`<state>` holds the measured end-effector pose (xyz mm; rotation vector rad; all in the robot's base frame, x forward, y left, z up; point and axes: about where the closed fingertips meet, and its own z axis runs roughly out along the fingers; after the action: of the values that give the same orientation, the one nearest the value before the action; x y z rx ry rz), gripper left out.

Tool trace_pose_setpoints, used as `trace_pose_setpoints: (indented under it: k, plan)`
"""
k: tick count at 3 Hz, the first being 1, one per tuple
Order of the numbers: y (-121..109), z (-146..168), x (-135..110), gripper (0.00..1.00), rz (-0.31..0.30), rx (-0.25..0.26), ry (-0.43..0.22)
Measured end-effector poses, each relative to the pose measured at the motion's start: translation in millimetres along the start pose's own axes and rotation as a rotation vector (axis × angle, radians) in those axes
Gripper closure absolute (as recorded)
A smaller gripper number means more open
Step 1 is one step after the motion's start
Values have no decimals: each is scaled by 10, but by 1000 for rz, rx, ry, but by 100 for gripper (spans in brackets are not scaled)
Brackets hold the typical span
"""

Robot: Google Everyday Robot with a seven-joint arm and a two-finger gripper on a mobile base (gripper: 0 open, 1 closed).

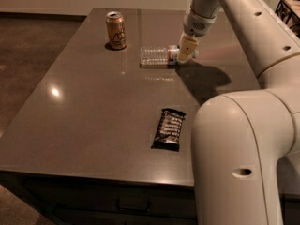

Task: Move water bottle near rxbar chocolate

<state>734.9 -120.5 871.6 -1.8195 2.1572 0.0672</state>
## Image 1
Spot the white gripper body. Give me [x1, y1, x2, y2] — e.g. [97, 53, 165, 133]
[183, 7, 217, 38]

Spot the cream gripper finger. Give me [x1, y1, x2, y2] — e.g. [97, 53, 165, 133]
[178, 33, 199, 63]

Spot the clear plastic water bottle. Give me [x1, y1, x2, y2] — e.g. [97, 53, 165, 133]
[139, 44, 200, 69]

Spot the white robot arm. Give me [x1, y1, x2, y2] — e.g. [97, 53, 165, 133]
[180, 0, 300, 225]

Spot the black rxbar chocolate wrapper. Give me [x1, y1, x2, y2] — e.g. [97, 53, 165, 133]
[152, 108, 186, 152]

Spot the gold soda can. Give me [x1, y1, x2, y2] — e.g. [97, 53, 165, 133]
[106, 11, 127, 50]

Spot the black wire basket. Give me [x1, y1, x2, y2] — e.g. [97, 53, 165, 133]
[275, 0, 300, 38]

